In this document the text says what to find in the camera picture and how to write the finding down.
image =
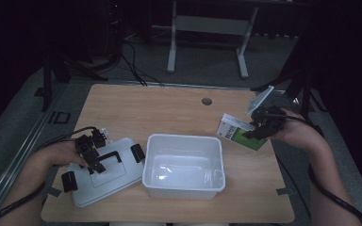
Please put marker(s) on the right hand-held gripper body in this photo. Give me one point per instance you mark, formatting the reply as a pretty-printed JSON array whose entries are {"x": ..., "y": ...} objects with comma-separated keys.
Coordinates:
[{"x": 265, "y": 117}]

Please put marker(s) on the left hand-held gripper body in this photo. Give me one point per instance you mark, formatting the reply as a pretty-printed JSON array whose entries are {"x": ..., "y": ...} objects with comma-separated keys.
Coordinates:
[{"x": 89, "y": 146}]

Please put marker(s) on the green and white carton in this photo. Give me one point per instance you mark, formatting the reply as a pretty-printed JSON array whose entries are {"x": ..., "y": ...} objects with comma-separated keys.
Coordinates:
[{"x": 232, "y": 133}]

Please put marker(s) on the white plastic storage box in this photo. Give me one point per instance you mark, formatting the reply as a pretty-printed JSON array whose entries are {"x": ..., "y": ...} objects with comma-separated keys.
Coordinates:
[{"x": 184, "y": 169}]

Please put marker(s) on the person's left hand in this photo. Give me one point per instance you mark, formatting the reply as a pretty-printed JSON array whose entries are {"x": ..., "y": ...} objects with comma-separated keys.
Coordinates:
[{"x": 61, "y": 155}]

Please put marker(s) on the person's right hand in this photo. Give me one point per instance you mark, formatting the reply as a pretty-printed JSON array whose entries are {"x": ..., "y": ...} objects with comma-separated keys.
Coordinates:
[{"x": 295, "y": 128}]

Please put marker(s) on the grey tape piece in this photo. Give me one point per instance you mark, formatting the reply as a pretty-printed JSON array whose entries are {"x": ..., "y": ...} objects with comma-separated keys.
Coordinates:
[
  {"x": 54, "y": 191},
  {"x": 285, "y": 191}
]

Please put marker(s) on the black tripod stand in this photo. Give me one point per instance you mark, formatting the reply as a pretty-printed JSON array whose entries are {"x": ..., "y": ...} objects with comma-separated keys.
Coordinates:
[
  {"x": 59, "y": 73},
  {"x": 301, "y": 91}
]

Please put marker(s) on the grey round table grommet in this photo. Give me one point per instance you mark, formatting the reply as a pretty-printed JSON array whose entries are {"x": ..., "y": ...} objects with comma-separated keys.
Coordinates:
[{"x": 206, "y": 101}]

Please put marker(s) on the black equipment tower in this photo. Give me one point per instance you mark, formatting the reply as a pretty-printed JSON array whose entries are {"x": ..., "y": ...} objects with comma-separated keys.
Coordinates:
[{"x": 114, "y": 31}]

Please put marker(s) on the white metal stand frame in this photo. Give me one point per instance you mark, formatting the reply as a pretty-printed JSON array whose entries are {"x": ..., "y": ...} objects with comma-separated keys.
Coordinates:
[{"x": 212, "y": 25}]

